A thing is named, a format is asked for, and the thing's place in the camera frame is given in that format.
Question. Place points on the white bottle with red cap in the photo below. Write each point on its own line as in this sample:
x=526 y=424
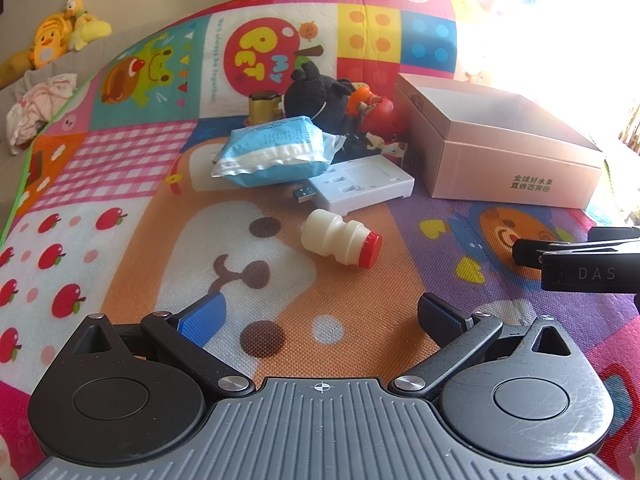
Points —
x=335 y=235

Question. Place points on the black plush toy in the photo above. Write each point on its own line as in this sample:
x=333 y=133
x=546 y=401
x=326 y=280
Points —
x=315 y=100

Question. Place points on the orange toy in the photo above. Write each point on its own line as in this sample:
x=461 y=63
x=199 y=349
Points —
x=361 y=96

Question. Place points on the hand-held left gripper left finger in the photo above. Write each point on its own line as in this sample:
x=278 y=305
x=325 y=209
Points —
x=202 y=317

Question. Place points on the gold bottle with dark cap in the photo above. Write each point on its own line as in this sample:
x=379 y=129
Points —
x=262 y=110

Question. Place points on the red toy figure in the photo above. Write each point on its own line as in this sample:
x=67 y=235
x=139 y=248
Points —
x=382 y=117

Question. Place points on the blue tissue pack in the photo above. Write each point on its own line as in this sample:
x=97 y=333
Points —
x=270 y=150

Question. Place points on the pink cardboard box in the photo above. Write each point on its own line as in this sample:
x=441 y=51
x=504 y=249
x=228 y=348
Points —
x=500 y=170

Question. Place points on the pink and white cloth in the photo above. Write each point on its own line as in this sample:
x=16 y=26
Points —
x=35 y=105

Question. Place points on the white plastic case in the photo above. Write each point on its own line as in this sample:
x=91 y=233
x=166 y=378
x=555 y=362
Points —
x=360 y=185

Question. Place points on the long yellow plush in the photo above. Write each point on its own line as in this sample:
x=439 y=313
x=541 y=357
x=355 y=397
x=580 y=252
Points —
x=15 y=67

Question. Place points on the orange tiger plush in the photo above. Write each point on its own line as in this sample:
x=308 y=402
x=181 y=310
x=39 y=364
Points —
x=47 y=40

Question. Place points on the colourful printed play mat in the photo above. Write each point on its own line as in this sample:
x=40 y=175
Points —
x=150 y=185

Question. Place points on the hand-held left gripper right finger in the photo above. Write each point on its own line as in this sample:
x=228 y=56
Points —
x=442 y=317

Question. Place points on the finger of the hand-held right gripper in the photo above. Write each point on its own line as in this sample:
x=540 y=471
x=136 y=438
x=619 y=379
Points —
x=590 y=272
x=530 y=252

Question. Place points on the yellow bird plush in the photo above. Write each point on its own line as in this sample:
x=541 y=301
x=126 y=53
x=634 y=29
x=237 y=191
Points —
x=90 y=30

